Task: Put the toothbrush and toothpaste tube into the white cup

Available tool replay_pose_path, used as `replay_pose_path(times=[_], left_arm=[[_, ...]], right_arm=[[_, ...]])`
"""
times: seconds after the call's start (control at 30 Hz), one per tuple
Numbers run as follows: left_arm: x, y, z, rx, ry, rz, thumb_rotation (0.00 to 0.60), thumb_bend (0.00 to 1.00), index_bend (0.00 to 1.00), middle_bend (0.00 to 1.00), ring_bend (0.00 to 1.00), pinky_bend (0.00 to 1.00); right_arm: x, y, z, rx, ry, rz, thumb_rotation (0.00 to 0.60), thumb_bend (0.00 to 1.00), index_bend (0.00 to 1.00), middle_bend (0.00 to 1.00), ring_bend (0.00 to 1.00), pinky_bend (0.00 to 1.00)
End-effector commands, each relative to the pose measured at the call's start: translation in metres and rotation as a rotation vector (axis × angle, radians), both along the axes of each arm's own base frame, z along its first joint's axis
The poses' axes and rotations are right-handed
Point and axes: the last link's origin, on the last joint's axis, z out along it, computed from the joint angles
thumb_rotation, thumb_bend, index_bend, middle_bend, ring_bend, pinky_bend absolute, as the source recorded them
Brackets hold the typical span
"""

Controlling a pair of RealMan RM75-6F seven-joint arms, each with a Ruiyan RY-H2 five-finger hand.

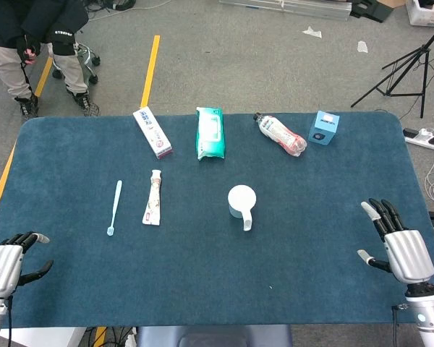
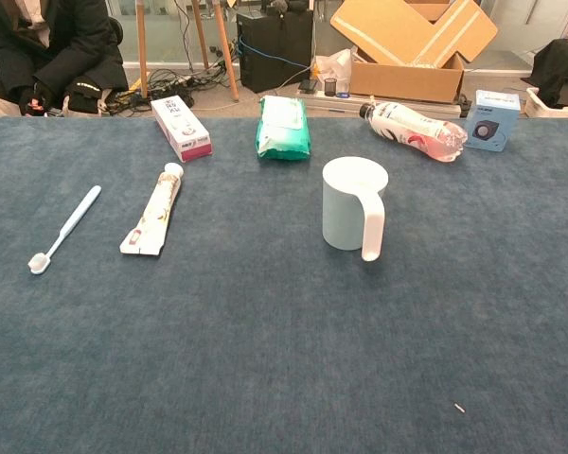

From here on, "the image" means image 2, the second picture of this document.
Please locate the white floral toothpaste tube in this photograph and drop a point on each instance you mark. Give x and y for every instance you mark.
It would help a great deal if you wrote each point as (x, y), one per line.
(154, 213)

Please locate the light blue toothbrush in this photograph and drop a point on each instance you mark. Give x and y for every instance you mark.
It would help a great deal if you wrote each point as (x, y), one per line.
(76, 215)

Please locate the white pink toothpaste box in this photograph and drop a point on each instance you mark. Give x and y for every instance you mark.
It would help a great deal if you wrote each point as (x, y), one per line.
(180, 125)

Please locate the open cardboard box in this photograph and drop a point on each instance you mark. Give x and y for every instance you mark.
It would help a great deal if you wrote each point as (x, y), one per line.
(407, 80)

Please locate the light blue speaker box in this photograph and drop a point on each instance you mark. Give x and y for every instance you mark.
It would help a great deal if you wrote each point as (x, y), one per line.
(490, 123)

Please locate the green wet wipes pack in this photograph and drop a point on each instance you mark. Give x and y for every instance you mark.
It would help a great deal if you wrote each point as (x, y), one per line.
(284, 132)

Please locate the blue table mat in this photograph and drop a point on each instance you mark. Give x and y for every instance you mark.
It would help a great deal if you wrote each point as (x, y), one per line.
(284, 354)

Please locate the small black device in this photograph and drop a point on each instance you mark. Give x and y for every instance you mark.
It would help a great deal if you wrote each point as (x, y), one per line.
(307, 85)

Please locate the black mesh pen holder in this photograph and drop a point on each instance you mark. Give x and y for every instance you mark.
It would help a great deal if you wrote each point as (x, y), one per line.
(330, 87)

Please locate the plastic bottle with pink drink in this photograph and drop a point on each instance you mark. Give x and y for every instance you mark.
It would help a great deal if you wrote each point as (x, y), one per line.
(407, 125)

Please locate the white plastic bag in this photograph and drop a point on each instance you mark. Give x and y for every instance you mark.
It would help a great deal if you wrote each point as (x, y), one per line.
(336, 64)

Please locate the black computer tower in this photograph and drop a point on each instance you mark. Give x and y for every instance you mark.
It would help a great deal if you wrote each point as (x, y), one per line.
(274, 52)

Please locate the wooden leg stand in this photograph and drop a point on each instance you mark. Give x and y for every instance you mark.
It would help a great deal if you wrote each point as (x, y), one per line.
(142, 47)

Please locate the small white scrap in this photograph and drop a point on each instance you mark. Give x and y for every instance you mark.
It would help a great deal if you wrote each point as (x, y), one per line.
(459, 407)

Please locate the person in black jacket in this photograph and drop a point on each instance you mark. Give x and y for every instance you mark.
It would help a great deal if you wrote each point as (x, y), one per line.
(66, 47)

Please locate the white plastic crate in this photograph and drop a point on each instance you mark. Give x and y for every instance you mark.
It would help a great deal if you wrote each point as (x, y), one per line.
(549, 111)

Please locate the black cloth cover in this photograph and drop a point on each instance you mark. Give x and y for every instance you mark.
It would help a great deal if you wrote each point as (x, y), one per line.
(558, 61)

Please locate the aluminium profile rail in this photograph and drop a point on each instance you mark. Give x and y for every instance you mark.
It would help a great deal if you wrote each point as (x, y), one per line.
(331, 104)

